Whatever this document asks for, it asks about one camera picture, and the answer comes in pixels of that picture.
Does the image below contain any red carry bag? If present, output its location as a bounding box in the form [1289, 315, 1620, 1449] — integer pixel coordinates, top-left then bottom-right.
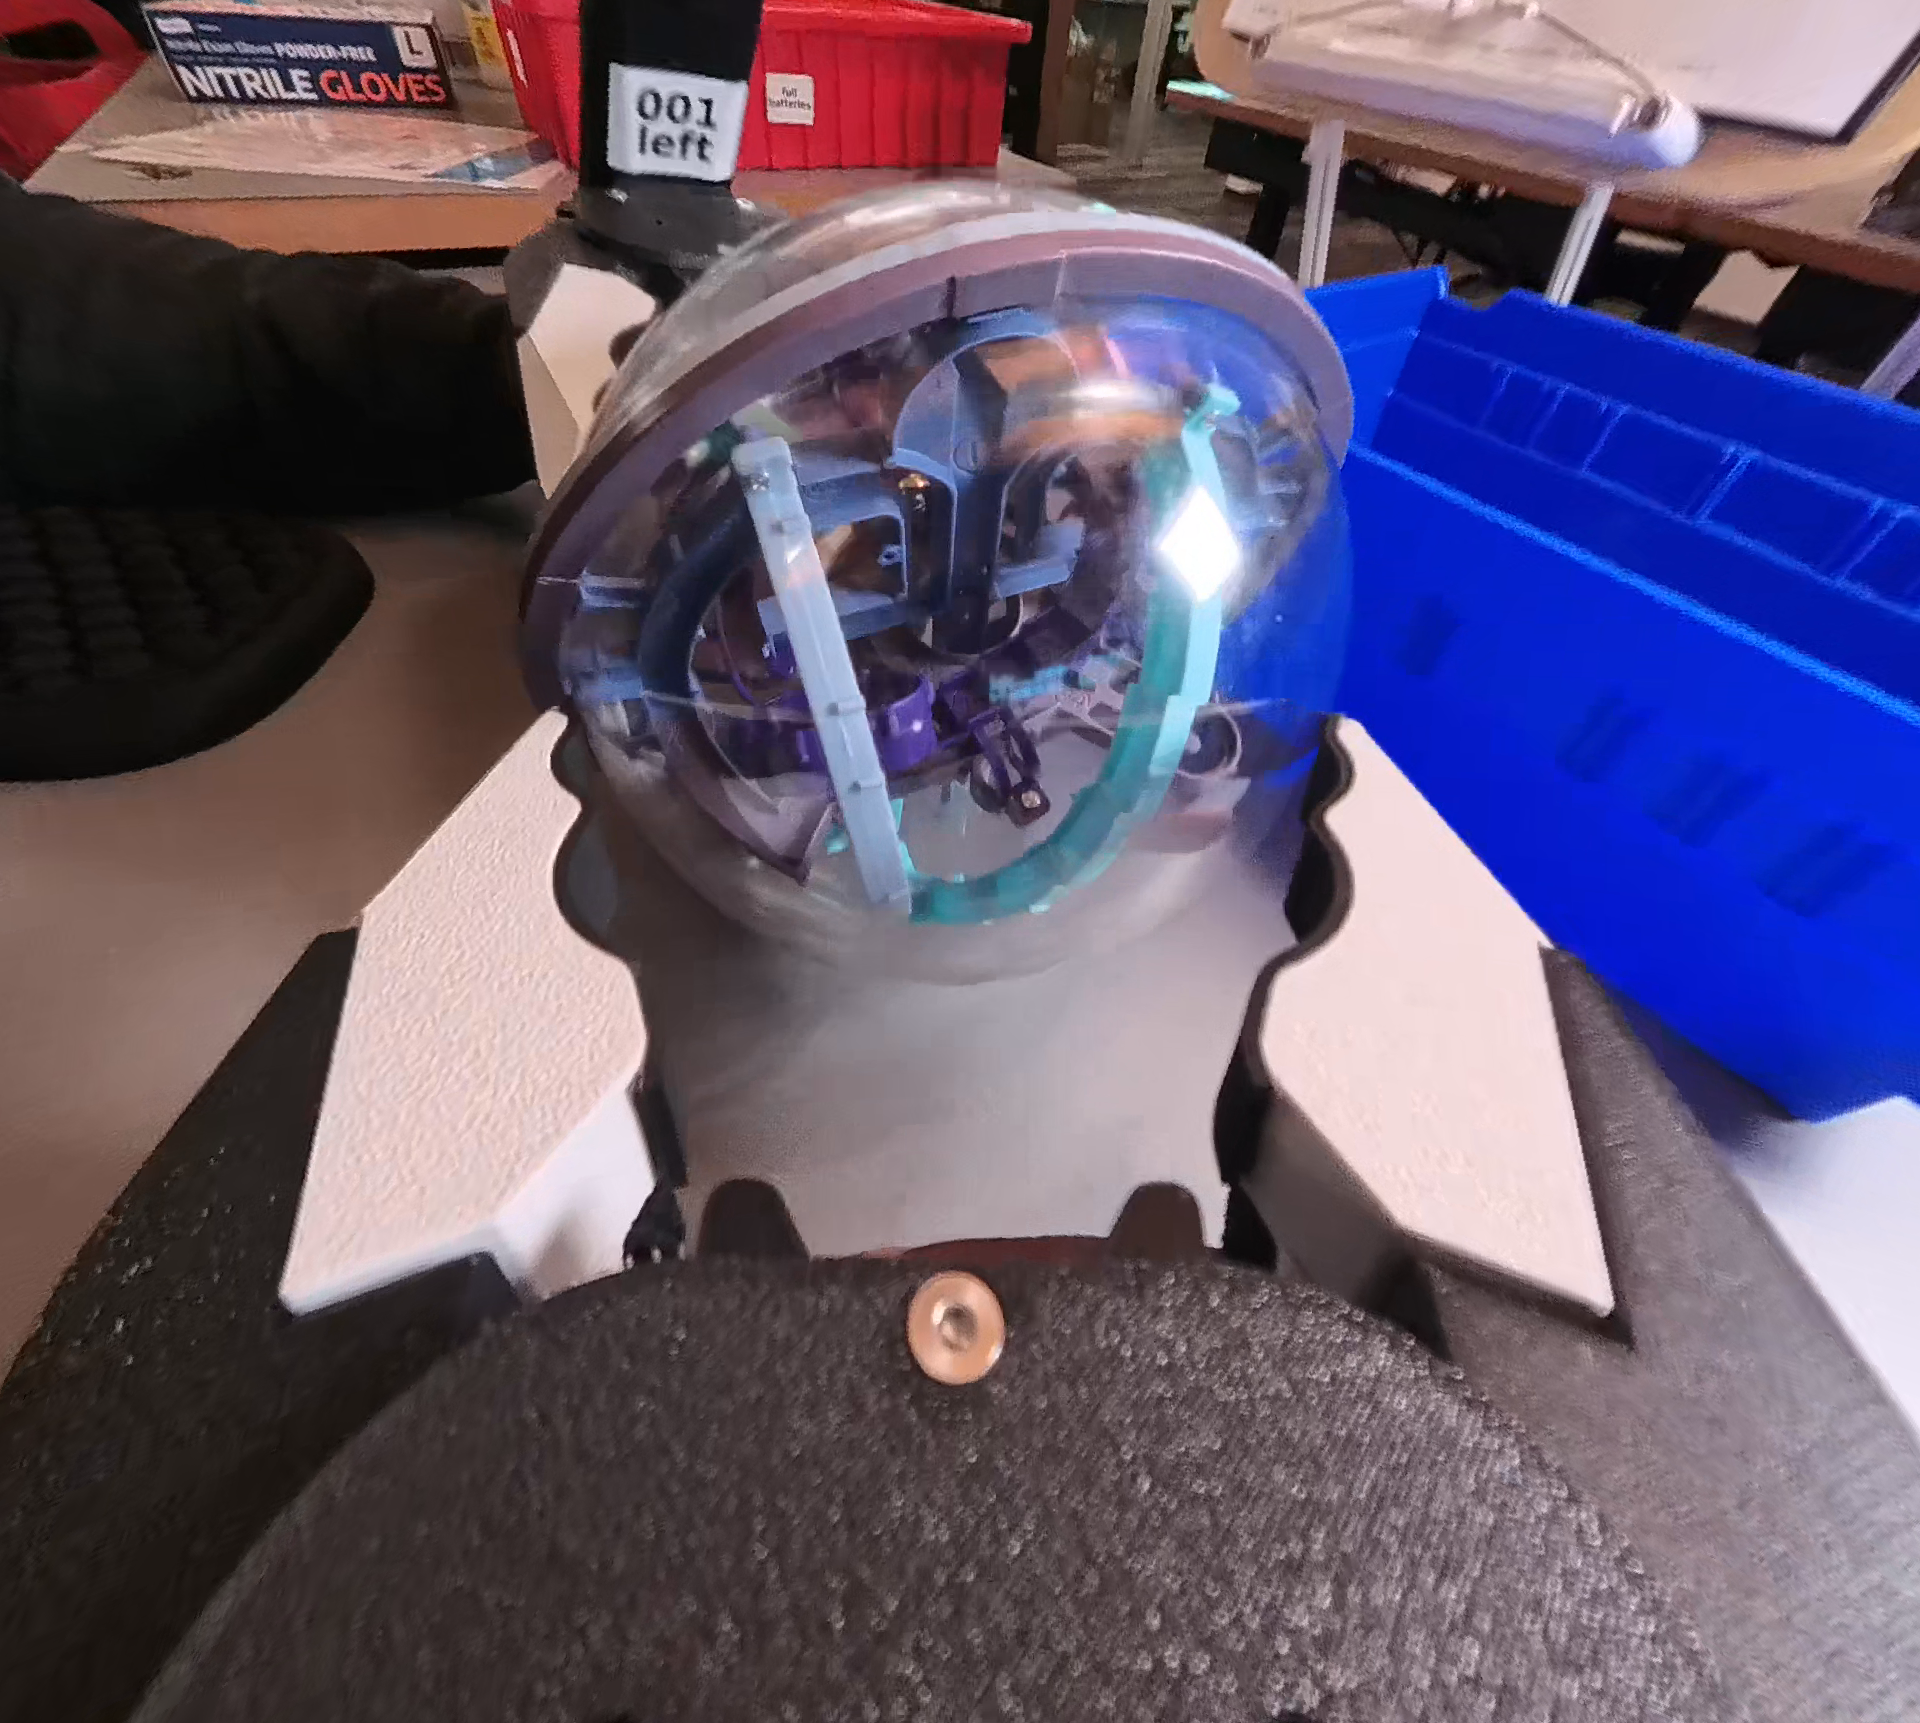
[0, 0, 144, 179]

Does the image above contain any black mesh chair seat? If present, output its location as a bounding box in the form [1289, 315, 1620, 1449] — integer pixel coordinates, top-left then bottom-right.
[0, 499, 378, 783]

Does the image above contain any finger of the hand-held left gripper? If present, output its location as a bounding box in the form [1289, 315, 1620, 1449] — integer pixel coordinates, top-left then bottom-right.
[509, 259, 656, 501]

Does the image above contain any clear maze ball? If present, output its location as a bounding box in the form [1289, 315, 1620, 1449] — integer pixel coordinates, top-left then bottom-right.
[519, 179, 1358, 981]

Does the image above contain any blue plastic tray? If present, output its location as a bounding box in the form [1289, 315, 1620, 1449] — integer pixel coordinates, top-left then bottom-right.
[1306, 269, 1920, 1125]

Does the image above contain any person's left forearm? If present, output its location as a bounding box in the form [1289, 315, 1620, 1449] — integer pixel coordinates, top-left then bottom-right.
[0, 179, 541, 525]

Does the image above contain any glove box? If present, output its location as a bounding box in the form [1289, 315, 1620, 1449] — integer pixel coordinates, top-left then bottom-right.
[141, 0, 461, 113]

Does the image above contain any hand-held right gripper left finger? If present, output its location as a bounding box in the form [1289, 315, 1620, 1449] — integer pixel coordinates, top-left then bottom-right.
[279, 713, 686, 1313]

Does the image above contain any red plastic bin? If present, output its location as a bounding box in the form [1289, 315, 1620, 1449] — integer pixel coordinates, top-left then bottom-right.
[479, 0, 1032, 173]

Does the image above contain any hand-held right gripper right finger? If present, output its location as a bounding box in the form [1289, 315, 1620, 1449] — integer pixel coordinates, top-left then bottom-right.
[1216, 719, 1621, 1313]

